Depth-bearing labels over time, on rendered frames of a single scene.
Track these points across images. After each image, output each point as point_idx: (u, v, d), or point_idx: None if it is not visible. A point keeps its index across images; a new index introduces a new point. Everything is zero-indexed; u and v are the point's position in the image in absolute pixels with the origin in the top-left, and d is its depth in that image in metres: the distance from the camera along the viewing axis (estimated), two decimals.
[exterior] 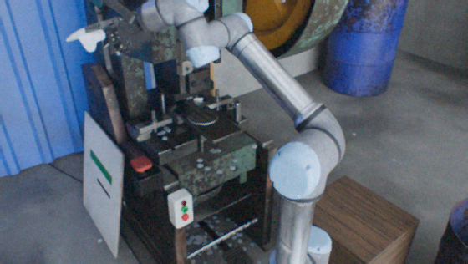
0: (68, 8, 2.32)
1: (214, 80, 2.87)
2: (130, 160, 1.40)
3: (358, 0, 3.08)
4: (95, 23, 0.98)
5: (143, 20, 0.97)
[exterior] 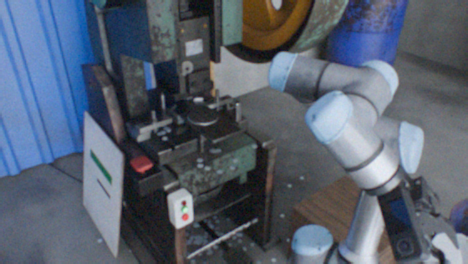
0: (68, 8, 2.32)
1: (214, 80, 2.87)
2: (130, 160, 1.40)
3: (358, 0, 3.08)
4: (455, 234, 0.62)
5: (398, 162, 0.63)
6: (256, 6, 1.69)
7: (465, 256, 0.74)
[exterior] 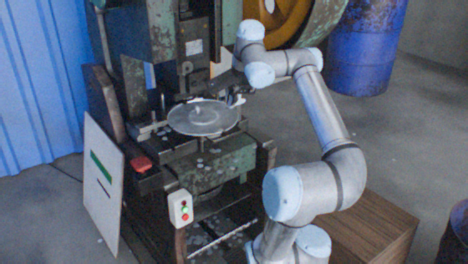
0: (68, 8, 2.32)
1: None
2: (130, 160, 1.40)
3: (358, 0, 3.08)
4: (233, 103, 1.32)
5: None
6: (249, 2, 1.72)
7: (223, 124, 1.57)
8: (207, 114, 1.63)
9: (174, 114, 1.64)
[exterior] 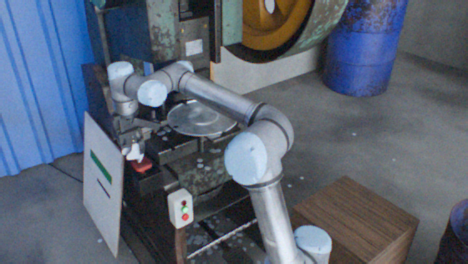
0: (68, 8, 2.32)
1: (214, 80, 2.87)
2: (130, 160, 1.40)
3: (358, 0, 3.08)
4: None
5: None
6: (249, 2, 1.72)
7: None
8: (200, 113, 1.64)
9: (196, 132, 1.52)
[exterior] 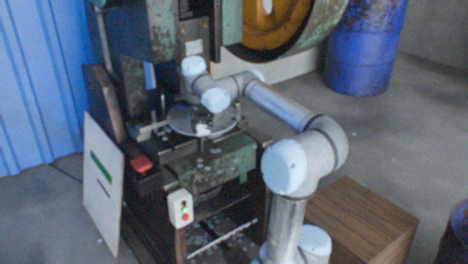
0: (68, 8, 2.32)
1: None
2: (130, 160, 1.40)
3: (358, 0, 3.08)
4: (192, 131, 1.42)
5: (198, 104, 1.31)
6: None
7: (176, 119, 1.61)
8: None
9: (225, 107, 1.69)
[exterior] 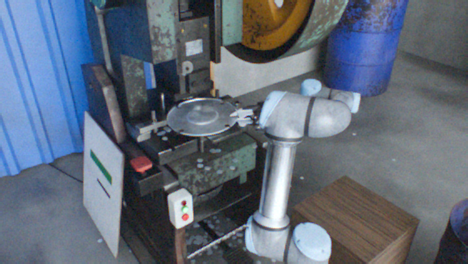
0: (68, 8, 2.32)
1: (214, 80, 2.87)
2: (130, 160, 1.40)
3: (358, 0, 3.08)
4: (249, 105, 1.59)
5: None
6: None
7: (191, 129, 1.54)
8: (206, 116, 1.61)
9: (199, 102, 1.72)
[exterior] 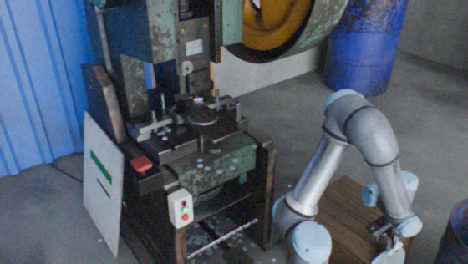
0: (68, 8, 2.32)
1: (214, 80, 2.87)
2: (130, 160, 1.40)
3: (358, 0, 3.08)
4: (394, 244, 1.50)
5: None
6: None
7: None
8: None
9: None
